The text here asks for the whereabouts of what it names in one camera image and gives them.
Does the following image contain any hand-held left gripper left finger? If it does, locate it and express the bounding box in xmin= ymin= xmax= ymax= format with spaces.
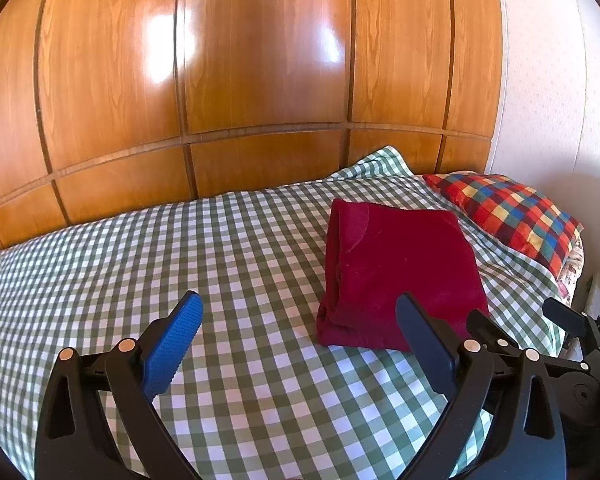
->
xmin=34 ymin=290 xmax=203 ymax=480

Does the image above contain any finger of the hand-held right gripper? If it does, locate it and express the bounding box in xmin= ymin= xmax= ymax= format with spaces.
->
xmin=542 ymin=298 xmax=600 ymax=357
xmin=466 ymin=309 xmax=581 ymax=376

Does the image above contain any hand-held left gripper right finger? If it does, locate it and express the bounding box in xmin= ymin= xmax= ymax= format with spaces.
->
xmin=396 ymin=292 xmax=567 ymax=480

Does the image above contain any dark red fleece garment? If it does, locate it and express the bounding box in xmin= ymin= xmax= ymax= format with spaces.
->
xmin=316 ymin=198 xmax=492 ymax=352

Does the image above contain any floral mattress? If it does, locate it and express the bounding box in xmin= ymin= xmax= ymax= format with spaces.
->
xmin=555 ymin=232 xmax=586 ymax=306

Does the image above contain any multicolour plaid pillow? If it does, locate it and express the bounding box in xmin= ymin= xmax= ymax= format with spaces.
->
xmin=422 ymin=172 xmax=586 ymax=273

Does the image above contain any green checked bed sheet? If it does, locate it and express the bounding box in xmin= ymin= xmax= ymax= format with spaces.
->
xmin=0 ymin=146 xmax=568 ymax=480

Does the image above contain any wooden headboard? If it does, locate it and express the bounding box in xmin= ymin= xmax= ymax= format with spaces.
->
xmin=0 ymin=0 xmax=506 ymax=261

